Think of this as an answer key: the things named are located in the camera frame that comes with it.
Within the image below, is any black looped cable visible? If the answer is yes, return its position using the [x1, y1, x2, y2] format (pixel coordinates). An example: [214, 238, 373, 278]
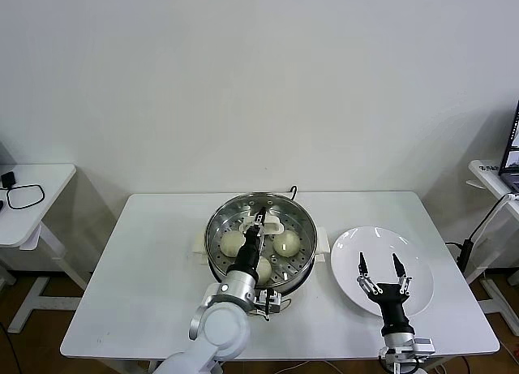
[6, 183, 45, 211]

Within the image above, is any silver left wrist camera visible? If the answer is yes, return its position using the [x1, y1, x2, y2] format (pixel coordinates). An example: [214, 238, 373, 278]
[255, 287, 283, 320]

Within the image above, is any white laptop side table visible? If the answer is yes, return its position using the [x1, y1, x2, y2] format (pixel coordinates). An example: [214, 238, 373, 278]
[465, 159, 519, 314]

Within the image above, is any black hanging power adapter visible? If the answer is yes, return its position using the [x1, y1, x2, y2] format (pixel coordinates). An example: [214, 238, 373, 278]
[444, 239, 474, 272]

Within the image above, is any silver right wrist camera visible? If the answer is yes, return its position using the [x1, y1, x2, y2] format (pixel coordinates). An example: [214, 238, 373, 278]
[405, 336, 436, 365]

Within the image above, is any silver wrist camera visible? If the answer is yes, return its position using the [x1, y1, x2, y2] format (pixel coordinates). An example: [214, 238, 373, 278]
[405, 336, 436, 365]
[255, 287, 283, 320]

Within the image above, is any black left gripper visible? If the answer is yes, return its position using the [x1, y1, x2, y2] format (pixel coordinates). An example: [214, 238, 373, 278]
[228, 206, 271, 277]

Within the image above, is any perforated steel steamer basket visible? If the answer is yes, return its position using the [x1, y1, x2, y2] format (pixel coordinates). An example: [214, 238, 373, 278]
[203, 193, 317, 293]

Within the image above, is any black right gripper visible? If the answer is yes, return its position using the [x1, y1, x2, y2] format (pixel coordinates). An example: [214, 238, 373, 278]
[355, 251, 414, 337]

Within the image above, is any white round plate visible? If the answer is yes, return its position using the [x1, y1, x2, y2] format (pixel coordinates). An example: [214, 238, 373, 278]
[330, 226, 435, 320]

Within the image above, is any black laptop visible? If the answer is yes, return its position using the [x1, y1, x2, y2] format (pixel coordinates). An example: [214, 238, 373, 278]
[498, 99, 519, 195]

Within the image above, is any white steamed baozi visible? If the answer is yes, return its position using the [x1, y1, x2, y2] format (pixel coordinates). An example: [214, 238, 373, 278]
[221, 231, 247, 258]
[254, 256, 273, 286]
[272, 230, 302, 258]

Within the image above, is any white laptop cable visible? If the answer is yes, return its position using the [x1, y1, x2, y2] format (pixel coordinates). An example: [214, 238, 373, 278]
[470, 192, 519, 245]

